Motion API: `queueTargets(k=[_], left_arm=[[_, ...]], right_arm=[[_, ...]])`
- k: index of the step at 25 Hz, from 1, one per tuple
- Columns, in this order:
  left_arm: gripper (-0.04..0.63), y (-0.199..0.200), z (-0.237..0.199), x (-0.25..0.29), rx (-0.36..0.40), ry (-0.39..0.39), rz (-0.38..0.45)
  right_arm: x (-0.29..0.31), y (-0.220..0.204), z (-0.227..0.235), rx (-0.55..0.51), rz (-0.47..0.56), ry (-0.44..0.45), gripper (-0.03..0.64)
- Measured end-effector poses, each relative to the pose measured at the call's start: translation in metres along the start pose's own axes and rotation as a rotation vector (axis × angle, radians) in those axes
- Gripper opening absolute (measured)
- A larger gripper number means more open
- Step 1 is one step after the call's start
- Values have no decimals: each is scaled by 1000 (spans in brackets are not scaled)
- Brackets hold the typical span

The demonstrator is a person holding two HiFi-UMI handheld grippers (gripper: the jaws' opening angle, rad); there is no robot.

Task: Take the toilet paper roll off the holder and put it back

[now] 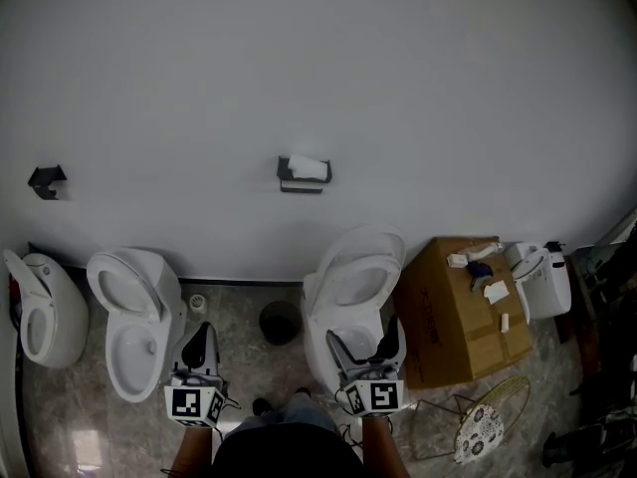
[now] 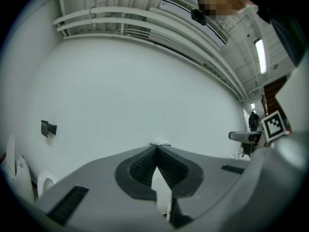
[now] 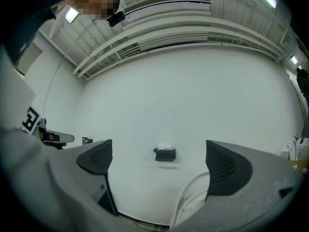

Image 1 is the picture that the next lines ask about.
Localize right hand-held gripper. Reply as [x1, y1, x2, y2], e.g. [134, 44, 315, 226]
[325, 315, 407, 417]

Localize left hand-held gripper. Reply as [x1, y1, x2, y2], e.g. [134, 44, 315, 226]
[163, 322, 231, 430]

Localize black toilet paper holder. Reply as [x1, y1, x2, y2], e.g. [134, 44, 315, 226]
[277, 155, 333, 194]

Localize white toilet paper roll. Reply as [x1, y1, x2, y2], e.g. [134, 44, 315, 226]
[288, 154, 329, 179]

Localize person's left forearm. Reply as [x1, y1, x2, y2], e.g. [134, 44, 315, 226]
[167, 422, 221, 478]

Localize person's right forearm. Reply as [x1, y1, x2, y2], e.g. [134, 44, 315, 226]
[359, 412, 412, 478]

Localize white toilet with round lid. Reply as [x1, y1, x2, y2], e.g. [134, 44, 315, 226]
[300, 224, 408, 398]

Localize white toilet with square tank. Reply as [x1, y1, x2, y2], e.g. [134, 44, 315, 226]
[86, 247, 188, 404]

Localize white folded paper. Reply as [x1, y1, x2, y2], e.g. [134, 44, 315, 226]
[483, 281, 510, 306]

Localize white toilet with raised seat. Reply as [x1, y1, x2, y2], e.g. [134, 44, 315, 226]
[2, 249, 91, 369]

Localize red object behind toilet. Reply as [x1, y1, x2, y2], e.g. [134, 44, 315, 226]
[7, 272, 22, 326]

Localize black trash bin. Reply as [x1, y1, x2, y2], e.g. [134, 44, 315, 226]
[258, 300, 303, 346]

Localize brown cardboard box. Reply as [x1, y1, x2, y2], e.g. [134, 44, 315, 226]
[391, 236, 534, 391]

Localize person's blue jeans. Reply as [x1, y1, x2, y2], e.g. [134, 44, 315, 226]
[224, 391, 340, 440]

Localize floral seat cushion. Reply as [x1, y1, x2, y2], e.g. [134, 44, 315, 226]
[453, 402, 506, 466]

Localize white curved tube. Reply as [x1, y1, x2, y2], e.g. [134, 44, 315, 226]
[457, 241, 504, 260]

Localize dark wooden shelf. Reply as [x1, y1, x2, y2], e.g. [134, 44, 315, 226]
[554, 244, 637, 380]

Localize black equipment pile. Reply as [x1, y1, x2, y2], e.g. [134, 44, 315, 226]
[540, 405, 637, 470]

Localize gold wire chair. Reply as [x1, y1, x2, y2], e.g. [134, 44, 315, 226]
[410, 374, 531, 462]

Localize black empty wall holder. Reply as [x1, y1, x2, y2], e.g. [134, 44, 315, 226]
[27, 164, 68, 201]

